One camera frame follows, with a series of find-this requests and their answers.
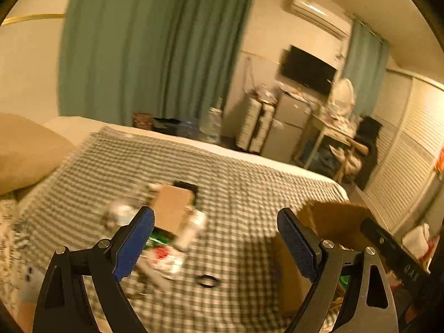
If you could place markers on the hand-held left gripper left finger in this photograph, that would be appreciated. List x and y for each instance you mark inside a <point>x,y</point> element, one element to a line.
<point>135,246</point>

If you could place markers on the white louvered wardrobe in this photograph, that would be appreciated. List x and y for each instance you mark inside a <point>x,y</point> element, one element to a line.
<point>406,145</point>

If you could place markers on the wide green curtain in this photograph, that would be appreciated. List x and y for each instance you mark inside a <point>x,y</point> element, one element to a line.
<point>138,41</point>

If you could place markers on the clear water jug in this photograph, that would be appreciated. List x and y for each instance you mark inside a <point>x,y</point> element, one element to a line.
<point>210,125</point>

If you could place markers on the white plastic bag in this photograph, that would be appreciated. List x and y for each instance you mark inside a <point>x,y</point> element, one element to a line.
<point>416,239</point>

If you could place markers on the small flat cardboard carton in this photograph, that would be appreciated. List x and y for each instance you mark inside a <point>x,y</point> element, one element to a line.
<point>171,208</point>

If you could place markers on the green red snack packet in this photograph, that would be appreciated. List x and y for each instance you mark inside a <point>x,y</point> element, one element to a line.
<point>164,255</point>

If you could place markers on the white air conditioner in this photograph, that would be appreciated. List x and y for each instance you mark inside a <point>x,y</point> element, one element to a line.
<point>312,8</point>

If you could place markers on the cardboard box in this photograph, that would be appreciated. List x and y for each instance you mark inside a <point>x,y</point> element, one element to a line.
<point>329,222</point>

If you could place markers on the patterned basket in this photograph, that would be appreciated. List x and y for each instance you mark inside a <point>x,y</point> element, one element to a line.
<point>143,121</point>

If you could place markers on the grey mini fridge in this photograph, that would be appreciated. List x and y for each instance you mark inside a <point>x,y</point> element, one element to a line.
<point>289,125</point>

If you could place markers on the black storage box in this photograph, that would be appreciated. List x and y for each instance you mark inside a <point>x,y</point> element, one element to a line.
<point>166,125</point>

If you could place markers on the tan pillow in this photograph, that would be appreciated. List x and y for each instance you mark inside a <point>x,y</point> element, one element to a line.
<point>31,152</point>

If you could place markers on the white drawer unit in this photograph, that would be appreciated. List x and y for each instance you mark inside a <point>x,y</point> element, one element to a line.
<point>253,125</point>

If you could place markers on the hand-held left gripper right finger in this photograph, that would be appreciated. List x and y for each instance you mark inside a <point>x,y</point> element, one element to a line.
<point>298,246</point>

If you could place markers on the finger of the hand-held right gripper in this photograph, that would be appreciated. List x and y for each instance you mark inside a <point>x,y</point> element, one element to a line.
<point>395,249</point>

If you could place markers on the black chair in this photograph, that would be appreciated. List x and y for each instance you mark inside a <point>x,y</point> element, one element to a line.
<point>369,145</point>

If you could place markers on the narrow green curtain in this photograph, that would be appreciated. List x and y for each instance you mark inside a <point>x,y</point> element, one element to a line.
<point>367,69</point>

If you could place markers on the black case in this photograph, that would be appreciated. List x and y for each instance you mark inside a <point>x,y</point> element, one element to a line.
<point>187,185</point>

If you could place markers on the white round fan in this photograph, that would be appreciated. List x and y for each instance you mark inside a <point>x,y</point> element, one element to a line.
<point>343,92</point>

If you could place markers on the wooden desk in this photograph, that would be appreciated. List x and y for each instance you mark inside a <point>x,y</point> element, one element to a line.
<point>333,131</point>

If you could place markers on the grey checkered blanket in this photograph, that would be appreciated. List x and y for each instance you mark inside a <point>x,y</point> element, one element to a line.
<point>236,194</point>

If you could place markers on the black wall television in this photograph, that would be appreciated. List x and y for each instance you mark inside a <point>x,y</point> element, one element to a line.
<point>307,69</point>

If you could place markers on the silver foil blister pack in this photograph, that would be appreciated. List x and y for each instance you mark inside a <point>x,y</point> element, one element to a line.
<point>119,213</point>

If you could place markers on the white bed mattress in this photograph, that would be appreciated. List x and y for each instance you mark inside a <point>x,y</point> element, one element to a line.
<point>194,142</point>

